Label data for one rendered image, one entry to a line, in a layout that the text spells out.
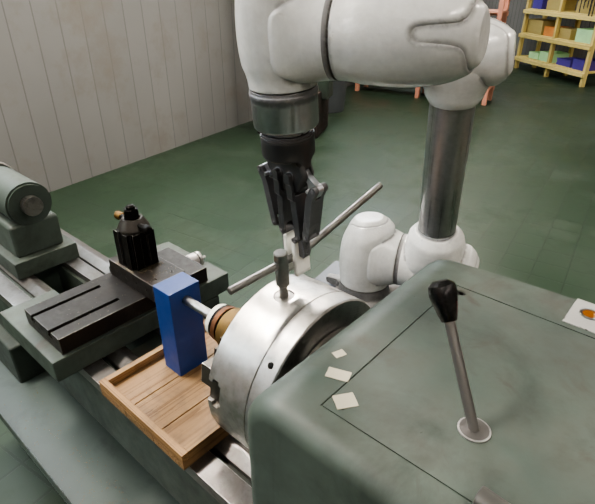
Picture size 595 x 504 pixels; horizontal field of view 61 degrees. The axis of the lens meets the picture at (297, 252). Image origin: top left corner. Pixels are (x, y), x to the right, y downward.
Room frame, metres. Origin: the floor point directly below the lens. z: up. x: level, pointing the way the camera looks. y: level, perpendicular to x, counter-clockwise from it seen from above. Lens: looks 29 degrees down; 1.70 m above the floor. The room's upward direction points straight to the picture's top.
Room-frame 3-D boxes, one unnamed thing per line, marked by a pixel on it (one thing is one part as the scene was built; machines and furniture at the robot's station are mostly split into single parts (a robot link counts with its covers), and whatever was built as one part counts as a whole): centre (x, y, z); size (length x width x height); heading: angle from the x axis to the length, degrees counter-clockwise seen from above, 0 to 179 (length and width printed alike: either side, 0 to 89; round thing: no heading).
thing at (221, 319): (0.78, 0.12, 1.08); 0.09 x 0.09 x 0.09; 48
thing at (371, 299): (1.34, -0.19, 0.83); 0.22 x 0.18 x 0.06; 57
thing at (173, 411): (0.87, 0.21, 0.89); 0.36 x 0.30 x 0.04; 138
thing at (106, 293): (1.11, 0.47, 0.95); 0.43 x 0.18 x 0.04; 138
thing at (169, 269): (1.14, 0.40, 1.00); 0.20 x 0.10 x 0.05; 48
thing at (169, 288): (0.91, 0.26, 1.00); 0.08 x 0.06 x 0.23; 138
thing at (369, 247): (1.32, -0.22, 0.97); 0.18 x 0.16 x 0.22; 68
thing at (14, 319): (1.16, 0.49, 0.90); 0.53 x 0.30 x 0.06; 138
